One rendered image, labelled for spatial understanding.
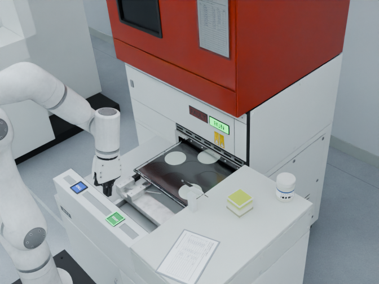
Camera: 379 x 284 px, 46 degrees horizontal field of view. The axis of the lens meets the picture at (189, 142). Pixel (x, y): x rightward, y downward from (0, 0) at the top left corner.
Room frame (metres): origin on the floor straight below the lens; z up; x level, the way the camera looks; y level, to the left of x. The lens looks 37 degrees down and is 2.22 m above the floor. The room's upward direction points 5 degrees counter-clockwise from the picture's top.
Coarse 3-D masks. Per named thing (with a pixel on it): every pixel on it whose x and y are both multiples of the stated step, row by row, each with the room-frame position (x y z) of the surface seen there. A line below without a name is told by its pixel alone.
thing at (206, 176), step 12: (180, 144) 1.74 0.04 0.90; (192, 144) 1.73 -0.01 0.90; (192, 156) 1.64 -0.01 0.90; (144, 168) 1.58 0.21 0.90; (156, 168) 1.57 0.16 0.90; (168, 168) 1.56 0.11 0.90; (180, 168) 1.56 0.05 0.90; (192, 168) 1.55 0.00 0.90; (204, 168) 1.54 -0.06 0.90; (216, 168) 1.54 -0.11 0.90; (228, 168) 1.53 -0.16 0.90; (156, 180) 1.49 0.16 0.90; (168, 180) 1.48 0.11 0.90; (180, 180) 1.48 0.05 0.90; (192, 180) 1.47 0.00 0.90; (204, 180) 1.46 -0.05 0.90; (216, 180) 1.46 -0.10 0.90; (204, 192) 1.39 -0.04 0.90
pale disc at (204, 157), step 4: (204, 152) 1.66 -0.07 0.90; (200, 156) 1.63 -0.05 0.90; (204, 156) 1.63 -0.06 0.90; (208, 156) 1.63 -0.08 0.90; (212, 156) 1.62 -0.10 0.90; (200, 160) 1.60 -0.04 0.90; (204, 160) 1.60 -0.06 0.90; (208, 160) 1.60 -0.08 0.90; (212, 160) 1.60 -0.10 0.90; (216, 160) 1.59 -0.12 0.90
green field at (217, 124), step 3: (210, 117) 1.62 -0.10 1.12; (210, 120) 1.62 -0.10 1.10; (213, 120) 1.61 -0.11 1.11; (216, 120) 1.60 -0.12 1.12; (210, 123) 1.62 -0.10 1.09; (213, 123) 1.61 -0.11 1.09; (216, 123) 1.60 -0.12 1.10; (219, 123) 1.58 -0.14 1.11; (222, 123) 1.57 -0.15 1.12; (216, 126) 1.60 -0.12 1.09; (219, 126) 1.58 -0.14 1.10; (222, 126) 1.57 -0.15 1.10; (225, 126) 1.56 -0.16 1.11; (219, 129) 1.58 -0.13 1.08; (222, 129) 1.57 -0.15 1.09; (225, 129) 1.56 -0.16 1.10
